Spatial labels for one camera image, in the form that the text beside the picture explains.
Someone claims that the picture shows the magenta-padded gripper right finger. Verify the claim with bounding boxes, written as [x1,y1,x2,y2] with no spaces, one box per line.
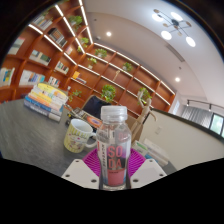
[128,147,168,190]

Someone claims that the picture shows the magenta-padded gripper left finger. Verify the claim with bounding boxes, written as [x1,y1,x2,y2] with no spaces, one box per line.
[61,147,101,190]

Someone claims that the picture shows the clear plastic drink bottle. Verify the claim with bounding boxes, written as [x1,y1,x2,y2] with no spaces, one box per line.
[95,105,132,191]

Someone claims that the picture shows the small green white box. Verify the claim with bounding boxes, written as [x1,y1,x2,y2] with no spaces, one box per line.
[131,139,150,156]

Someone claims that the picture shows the yellow striped ceramic mug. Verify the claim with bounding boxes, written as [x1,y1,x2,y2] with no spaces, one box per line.
[63,118,98,154]

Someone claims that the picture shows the dark book with orange cover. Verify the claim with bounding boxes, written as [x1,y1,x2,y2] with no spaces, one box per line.
[68,107,104,129]

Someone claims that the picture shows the wooden artist mannequin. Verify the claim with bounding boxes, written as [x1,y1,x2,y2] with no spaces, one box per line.
[129,96,158,141]

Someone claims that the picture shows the grey curtain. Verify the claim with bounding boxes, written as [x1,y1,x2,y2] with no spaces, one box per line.
[180,104,213,129]

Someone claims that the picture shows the stack of colourful books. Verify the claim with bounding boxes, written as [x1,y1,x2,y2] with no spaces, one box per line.
[23,82,69,123]

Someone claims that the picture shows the window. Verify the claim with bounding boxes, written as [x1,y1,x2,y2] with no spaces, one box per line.
[209,113,224,138]

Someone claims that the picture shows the wooden shelf unit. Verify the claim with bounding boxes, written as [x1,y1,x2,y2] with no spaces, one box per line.
[0,0,177,120]

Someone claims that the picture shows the branched ceiling lamp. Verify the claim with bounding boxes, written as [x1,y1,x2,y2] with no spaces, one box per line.
[152,8,197,48]

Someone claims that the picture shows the black track light rail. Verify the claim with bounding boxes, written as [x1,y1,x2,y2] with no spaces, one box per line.
[185,98,224,113]

